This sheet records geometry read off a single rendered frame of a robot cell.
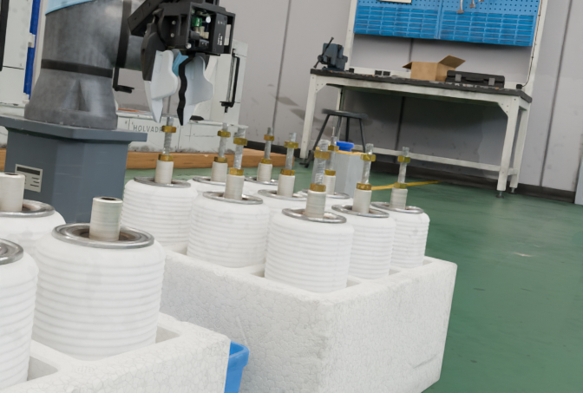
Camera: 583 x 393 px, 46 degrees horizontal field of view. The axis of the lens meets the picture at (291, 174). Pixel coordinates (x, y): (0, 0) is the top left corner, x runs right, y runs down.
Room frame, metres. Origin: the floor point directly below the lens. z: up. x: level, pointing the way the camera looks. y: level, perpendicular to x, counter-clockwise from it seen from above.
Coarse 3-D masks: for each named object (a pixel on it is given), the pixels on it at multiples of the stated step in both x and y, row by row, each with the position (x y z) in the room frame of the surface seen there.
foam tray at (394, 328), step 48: (192, 288) 0.78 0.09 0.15; (240, 288) 0.74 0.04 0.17; (288, 288) 0.72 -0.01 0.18; (384, 288) 0.79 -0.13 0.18; (432, 288) 0.93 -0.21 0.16; (240, 336) 0.74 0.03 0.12; (288, 336) 0.70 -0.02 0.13; (336, 336) 0.70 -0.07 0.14; (384, 336) 0.81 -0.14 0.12; (432, 336) 0.96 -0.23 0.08; (240, 384) 0.73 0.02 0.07; (288, 384) 0.70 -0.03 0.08; (336, 384) 0.71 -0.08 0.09; (384, 384) 0.83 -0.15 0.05
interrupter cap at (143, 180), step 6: (138, 180) 0.88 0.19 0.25; (144, 180) 0.88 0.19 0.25; (150, 180) 0.92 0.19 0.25; (174, 180) 0.93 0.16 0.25; (180, 180) 0.94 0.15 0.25; (156, 186) 0.87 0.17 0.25; (162, 186) 0.88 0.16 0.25; (168, 186) 0.88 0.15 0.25; (174, 186) 0.88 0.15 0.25; (180, 186) 0.89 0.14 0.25; (186, 186) 0.90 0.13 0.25
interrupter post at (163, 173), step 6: (156, 162) 0.91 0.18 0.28; (162, 162) 0.90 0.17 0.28; (168, 162) 0.90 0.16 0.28; (156, 168) 0.91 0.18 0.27; (162, 168) 0.90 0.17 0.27; (168, 168) 0.90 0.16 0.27; (156, 174) 0.90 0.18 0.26; (162, 174) 0.90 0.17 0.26; (168, 174) 0.90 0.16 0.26; (156, 180) 0.90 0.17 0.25; (162, 180) 0.90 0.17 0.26; (168, 180) 0.91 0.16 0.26
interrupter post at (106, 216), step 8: (96, 200) 0.51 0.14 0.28; (104, 200) 0.51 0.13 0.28; (112, 200) 0.51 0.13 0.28; (120, 200) 0.52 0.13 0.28; (96, 208) 0.51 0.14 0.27; (104, 208) 0.51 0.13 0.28; (112, 208) 0.51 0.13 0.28; (120, 208) 0.52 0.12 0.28; (96, 216) 0.51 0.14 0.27; (104, 216) 0.51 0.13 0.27; (112, 216) 0.51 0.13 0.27; (120, 216) 0.52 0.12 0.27; (96, 224) 0.51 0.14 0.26; (104, 224) 0.51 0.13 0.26; (112, 224) 0.51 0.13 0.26; (120, 224) 0.52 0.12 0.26; (96, 232) 0.51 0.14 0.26; (104, 232) 0.51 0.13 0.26; (112, 232) 0.51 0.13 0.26; (112, 240) 0.51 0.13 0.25
